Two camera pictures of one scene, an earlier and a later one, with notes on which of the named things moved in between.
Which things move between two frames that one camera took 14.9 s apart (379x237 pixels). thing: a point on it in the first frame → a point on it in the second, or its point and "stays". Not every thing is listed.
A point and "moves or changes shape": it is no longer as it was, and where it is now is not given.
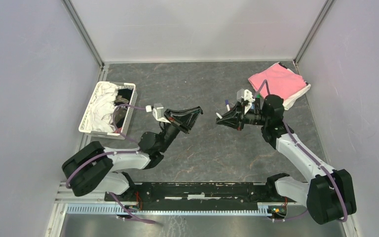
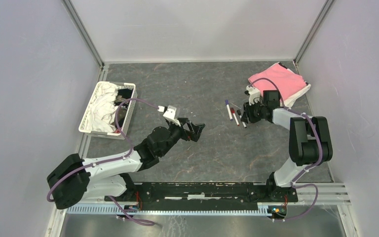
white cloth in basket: (101, 109) stays
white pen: (218, 115) moves or changes shape
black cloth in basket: (123, 97) stays
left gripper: (189, 116) → (188, 135)
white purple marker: (227, 105) stays
